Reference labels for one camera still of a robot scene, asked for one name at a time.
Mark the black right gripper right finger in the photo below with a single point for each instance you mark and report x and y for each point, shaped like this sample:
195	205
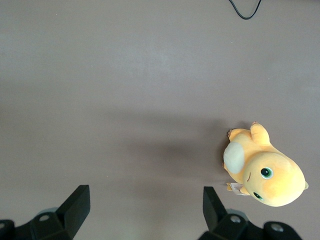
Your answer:
215	215

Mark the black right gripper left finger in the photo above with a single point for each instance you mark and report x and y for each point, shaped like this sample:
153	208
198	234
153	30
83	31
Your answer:
72	212

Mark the yellow plush toy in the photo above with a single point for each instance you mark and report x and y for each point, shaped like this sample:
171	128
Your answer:
275	175

